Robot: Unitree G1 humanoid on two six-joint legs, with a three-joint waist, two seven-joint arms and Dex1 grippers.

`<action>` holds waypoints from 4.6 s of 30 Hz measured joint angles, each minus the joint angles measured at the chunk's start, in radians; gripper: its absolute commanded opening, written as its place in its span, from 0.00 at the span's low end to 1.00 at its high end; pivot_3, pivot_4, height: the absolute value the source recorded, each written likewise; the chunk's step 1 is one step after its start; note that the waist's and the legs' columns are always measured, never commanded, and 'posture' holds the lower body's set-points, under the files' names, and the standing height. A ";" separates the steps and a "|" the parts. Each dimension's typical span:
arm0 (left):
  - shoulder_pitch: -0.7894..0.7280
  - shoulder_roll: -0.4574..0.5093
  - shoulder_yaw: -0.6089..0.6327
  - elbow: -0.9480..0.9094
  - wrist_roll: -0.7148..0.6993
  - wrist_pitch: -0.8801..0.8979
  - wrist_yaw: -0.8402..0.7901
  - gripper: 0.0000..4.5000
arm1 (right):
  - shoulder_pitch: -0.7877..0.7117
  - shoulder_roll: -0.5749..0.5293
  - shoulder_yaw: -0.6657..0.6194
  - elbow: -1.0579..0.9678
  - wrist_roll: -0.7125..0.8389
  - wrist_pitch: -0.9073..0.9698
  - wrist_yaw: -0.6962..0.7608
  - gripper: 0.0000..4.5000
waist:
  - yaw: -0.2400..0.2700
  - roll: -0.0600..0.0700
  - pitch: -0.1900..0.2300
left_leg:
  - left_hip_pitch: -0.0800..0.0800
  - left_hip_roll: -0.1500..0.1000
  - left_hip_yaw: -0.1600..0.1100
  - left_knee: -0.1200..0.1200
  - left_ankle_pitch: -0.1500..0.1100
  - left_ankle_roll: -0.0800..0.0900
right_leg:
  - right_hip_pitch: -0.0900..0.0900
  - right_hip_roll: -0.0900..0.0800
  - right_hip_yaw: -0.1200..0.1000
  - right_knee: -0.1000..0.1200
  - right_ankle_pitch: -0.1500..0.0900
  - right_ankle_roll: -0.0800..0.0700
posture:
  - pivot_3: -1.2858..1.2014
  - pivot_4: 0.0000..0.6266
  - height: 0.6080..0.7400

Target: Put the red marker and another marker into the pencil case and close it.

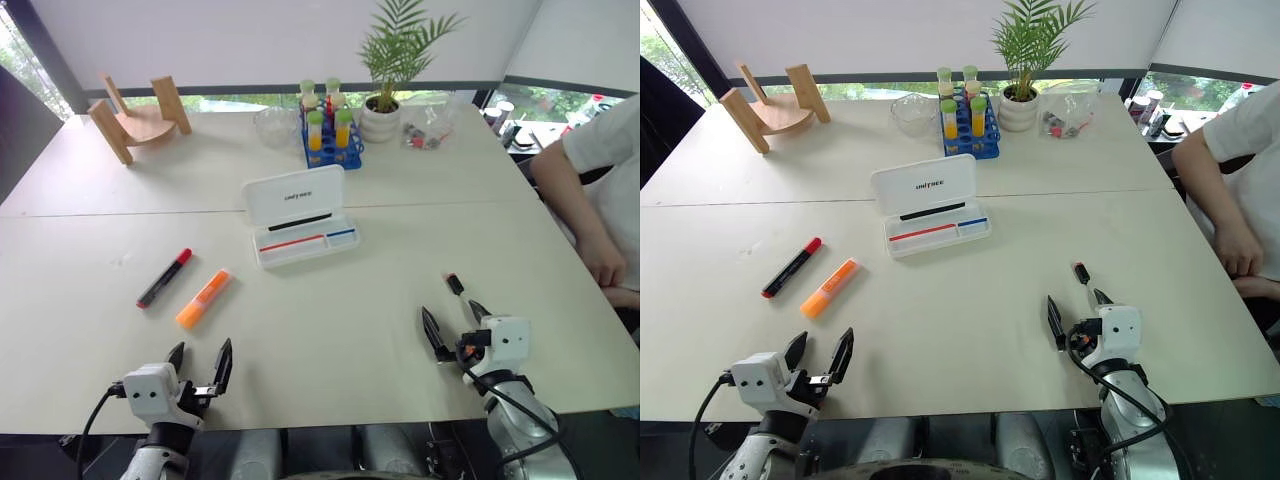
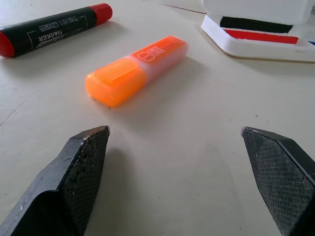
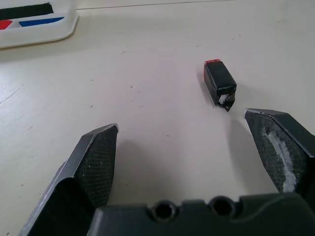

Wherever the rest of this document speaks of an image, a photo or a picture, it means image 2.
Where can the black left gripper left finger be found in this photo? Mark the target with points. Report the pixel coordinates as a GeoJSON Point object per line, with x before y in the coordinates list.
{"type": "Point", "coordinates": [73, 186]}

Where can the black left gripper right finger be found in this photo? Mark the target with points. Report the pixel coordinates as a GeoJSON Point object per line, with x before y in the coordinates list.
{"type": "Point", "coordinates": [278, 182]}

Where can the white tray with coloured items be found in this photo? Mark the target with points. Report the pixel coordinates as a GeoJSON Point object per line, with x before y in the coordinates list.
{"type": "Point", "coordinates": [258, 37]}

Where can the orange highlighter pen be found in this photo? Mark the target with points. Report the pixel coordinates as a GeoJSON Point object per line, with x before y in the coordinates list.
{"type": "Point", "coordinates": [137, 70]}

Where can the black marker with red caps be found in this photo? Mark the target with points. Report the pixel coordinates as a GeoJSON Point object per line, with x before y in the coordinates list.
{"type": "Point", "coordinates": [53, 29]}

